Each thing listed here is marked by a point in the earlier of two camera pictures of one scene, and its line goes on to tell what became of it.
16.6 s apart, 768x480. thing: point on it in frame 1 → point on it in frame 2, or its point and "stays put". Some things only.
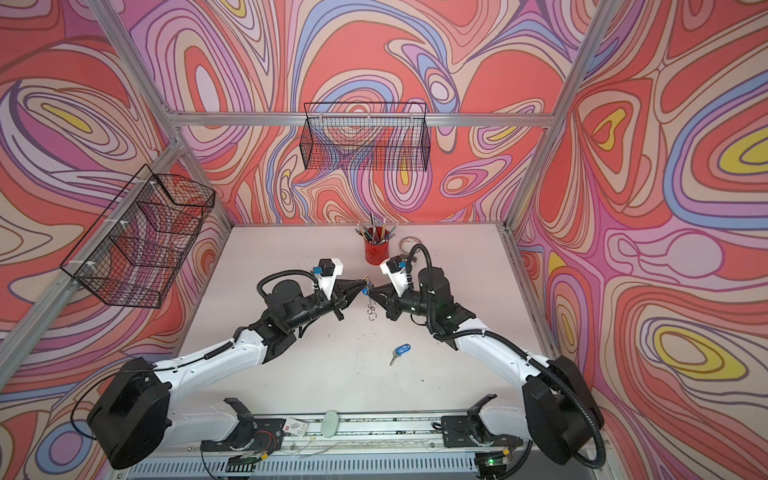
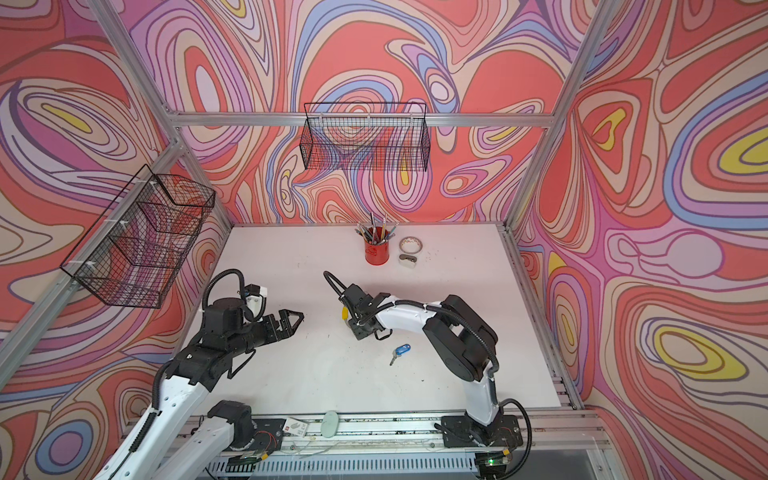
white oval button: [329, 424] stays put
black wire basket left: [133, 251] stays put
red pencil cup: [376, 253] stays put
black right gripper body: [411, 302] → [360, 328]
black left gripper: [352, 290] → [286, 330]
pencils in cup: [375, 234] stays put
